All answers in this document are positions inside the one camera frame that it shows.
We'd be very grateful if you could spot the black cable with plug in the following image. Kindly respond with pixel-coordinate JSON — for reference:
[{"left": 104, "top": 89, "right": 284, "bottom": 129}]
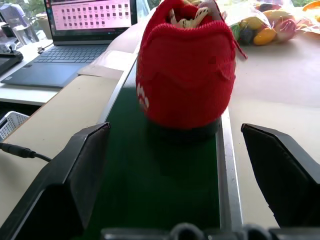
[{"left": 0, "top": 142, "right": 53, "bottom": 162}]

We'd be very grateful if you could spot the white plastic basket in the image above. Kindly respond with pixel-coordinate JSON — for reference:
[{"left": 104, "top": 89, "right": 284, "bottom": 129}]
[{"left": 0, "top": 110, "right": 30, "bottom": 141}]

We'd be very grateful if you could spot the dark grey laptop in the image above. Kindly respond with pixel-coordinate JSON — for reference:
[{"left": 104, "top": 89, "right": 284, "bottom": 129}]
[{"left": 0, "top": 0, "right": 139, "bottom": 89}]

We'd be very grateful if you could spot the black handheld controller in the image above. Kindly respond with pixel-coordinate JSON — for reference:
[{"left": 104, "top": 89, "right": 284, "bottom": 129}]
[{"left": 0, "top": 44, "right": 24, "bottom": 76}]

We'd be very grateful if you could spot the bag of toy fruit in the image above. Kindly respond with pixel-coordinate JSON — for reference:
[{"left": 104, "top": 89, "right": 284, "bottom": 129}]
[{"left": 228, "top": 0, "right": 320, "bottom": 47}]

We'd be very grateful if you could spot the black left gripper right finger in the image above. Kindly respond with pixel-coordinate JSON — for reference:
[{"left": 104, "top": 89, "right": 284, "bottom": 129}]
[{"left": 240, "top": 123, "right": 320, "bottom": 229}]

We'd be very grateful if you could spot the red knit shoe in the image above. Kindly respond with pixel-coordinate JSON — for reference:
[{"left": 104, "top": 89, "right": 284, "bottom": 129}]
[{"left": 136, "top": 0, "right": 249, "bottom": 143}]

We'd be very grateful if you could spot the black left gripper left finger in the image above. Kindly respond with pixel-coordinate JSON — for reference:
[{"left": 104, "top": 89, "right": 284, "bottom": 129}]
[{"left": 0, "top": 122, "right": 111, "bottom": 240}]

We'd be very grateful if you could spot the green conveyor belt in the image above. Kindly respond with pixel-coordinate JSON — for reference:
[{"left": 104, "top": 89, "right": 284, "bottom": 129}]
[{"left": 82, "top": 37, "right": 245, "bottom": 240}]

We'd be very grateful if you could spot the grey appliance with tank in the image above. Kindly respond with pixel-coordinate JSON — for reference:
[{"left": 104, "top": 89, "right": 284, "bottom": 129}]
[{"left": 0, "top": 1, "right": 41, "bottom": 46}]

